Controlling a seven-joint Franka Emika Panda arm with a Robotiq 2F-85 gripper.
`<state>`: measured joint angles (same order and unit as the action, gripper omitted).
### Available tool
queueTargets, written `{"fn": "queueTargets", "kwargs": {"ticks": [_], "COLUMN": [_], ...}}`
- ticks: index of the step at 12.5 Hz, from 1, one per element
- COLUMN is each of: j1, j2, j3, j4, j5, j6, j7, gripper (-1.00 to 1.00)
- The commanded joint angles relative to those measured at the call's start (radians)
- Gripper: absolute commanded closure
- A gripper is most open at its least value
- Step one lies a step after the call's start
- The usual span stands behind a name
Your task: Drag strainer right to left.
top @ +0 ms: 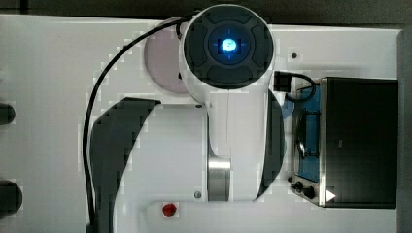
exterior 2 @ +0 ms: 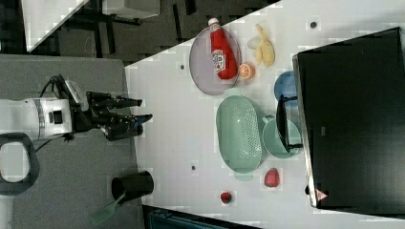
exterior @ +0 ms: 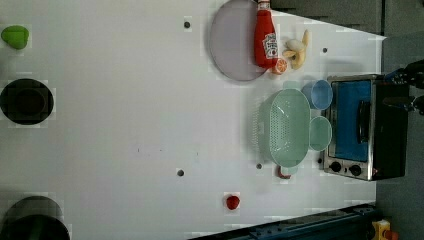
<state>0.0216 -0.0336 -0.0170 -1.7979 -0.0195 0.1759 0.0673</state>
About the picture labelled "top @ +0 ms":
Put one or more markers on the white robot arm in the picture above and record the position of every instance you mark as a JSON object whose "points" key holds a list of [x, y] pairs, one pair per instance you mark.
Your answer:
{"points": [[227, 59]]}

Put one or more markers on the lilac round plate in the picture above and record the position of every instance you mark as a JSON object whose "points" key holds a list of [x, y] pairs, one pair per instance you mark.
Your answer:
{"points": [[161, 55]]}

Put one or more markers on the blue plastic cup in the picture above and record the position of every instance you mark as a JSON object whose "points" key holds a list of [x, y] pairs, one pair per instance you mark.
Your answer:
{"points": [[287, 109]]}

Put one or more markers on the red strawberry toy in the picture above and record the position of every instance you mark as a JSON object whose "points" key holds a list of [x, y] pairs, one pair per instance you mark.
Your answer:
{"points": [[169, 209]]}

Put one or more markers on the black and steel toaster oven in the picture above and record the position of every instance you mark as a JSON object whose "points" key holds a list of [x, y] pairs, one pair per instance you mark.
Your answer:
{"points": [[344, 144]]}

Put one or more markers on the black cylinder upper left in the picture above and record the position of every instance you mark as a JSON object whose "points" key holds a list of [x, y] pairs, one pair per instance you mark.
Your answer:
{"points": [[7, 114]]}

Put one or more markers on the black cylinder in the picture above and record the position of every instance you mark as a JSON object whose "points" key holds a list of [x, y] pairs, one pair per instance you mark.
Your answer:
{"points": [[7, 114], [10, 198]]}

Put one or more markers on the black cylinder lower left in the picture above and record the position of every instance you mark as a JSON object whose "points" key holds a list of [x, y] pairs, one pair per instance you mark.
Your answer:
{"points": [[10, 198]]}

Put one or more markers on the black camera box with cable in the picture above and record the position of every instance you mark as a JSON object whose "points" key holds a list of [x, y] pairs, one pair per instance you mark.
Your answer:
{"points": [[283, 83]]}

